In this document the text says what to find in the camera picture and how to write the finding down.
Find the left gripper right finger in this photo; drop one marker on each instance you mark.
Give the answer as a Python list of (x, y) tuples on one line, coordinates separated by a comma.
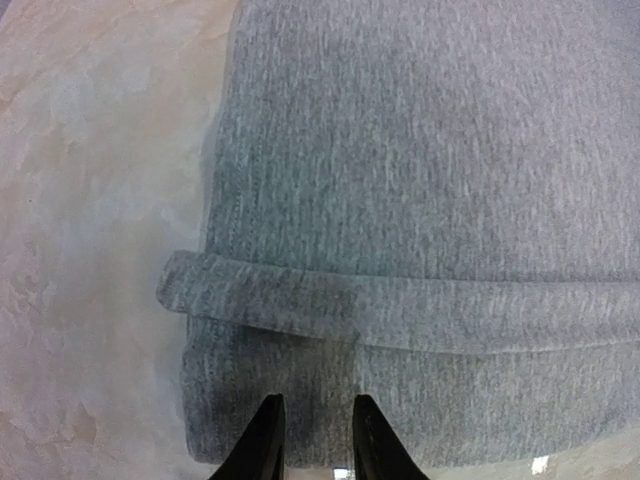
[(378, 452)]

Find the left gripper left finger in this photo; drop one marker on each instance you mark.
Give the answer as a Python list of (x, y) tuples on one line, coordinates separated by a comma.
[(259, 453)]

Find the grey tank top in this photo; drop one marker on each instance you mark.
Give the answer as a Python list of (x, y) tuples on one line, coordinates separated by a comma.
[(432, 202)]

